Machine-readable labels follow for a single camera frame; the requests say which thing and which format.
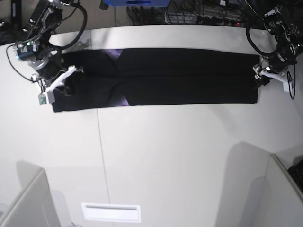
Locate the black keyboard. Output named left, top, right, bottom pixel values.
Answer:
left=288, top=160, right=303, bottom=191

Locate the white partition panel right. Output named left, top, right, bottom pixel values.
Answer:
left=262, top=154, right=303, bottom=227

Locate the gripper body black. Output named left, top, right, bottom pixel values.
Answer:
left=259, top=51, right=297, bottom=74
left=28, top=53, right=68, bottom=81

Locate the black T-shirt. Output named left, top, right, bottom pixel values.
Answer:
left=52, top=48, right=259, bottom=113

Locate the blue plastic box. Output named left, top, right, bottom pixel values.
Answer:
left=105, top=0, right=170, bottom=7

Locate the black power strip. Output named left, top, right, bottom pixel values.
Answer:
left=195, top=16, right=241, bottom=26

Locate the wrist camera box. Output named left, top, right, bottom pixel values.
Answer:
left=38, top=92, right=55, bottom=105

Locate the white partition panel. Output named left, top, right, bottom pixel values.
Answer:
left=262, top=154, right=303, bottom=227
left=0, top=168, right=61, bottom=227

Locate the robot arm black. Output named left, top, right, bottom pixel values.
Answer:
left=246, top=5, right=303, bottom=99
left=12, top=0, right=88, bottom=93

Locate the white partition panel left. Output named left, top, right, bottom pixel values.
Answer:
left=0, top=168, right=61, bottom=227

